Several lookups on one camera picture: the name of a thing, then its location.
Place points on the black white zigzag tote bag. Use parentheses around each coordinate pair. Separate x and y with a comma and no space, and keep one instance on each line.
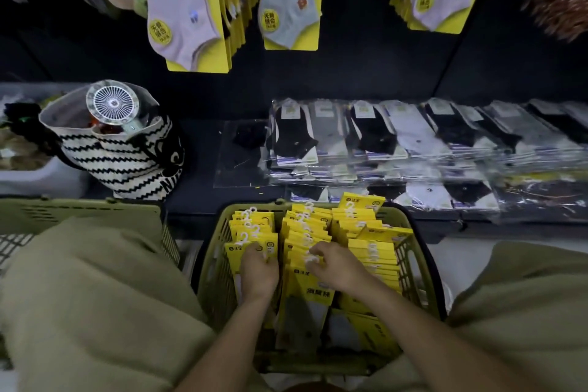
(119,166)

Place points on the white handheld fan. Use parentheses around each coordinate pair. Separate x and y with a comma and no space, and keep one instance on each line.
(112,102)

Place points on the green basket black rim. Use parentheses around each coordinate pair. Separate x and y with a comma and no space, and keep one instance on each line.
(216,267)

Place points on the person's right hand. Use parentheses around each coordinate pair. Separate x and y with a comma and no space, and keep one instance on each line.
(340,270)

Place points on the stack of yellow packets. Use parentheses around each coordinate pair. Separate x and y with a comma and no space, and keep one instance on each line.
(303,286)

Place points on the olive trousers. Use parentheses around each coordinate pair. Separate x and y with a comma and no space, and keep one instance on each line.
(92,290)

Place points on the person's left hand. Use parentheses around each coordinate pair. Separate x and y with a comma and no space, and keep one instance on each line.
(259,274)

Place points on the person's left forearm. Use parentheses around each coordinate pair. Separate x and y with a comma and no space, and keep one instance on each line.
(220,350)

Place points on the row of clear bagged socks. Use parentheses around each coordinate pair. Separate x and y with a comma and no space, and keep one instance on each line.
(294,134)

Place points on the heap of copper hangers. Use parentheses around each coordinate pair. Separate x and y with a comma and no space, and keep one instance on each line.
(560,10)

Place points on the green shopping basket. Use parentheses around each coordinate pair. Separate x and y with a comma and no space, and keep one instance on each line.
(92,208)

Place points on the person's right forearm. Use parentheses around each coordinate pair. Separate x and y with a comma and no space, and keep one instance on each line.
(436,346)

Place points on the white plastic bin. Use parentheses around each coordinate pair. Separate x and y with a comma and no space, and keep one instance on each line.
(46,182)

